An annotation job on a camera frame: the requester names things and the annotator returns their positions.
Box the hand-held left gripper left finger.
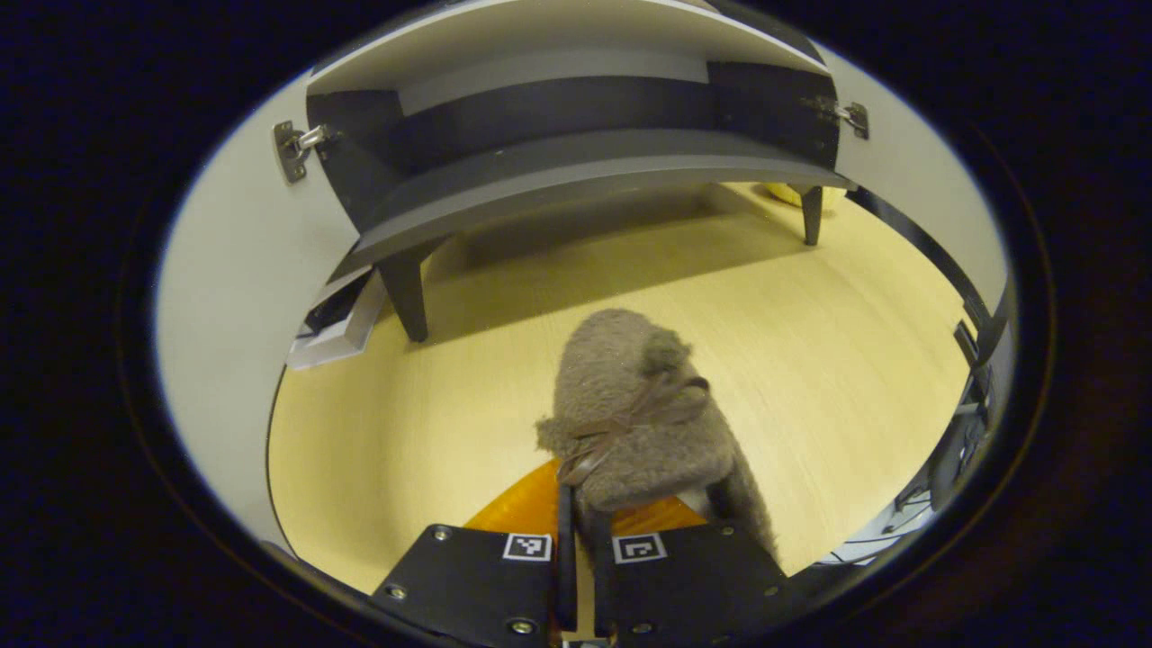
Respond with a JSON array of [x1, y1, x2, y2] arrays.
[[367, 457, 580, 648]]

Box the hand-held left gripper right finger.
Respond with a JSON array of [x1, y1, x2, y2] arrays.
[[588, 481, 797, 648]]

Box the brown fuzzy shoe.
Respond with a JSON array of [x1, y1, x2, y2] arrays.
[[534, 308, 782, 566]]

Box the white cabinet door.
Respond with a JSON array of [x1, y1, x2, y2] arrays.
[[821, 43, 1011, 316], [153, 72, 381, 552]]

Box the grey white shoe cabinet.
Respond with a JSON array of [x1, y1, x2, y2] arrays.
[[304, 0, 858, 345]]

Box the dark cabinet leg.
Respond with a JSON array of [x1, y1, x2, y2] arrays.
[[375, 238, 449, 345], [798, 184, 826, 248]]

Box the metal door hinge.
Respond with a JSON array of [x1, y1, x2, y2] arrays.
[[272, 119, 339, 186], [800, 94, 872, 141]]

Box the white flat box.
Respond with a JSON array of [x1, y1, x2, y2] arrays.
[[287, 267, 391, 373]]

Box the yellow plush toy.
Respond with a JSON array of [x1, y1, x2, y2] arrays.
[[762, 182, 848, 213]]

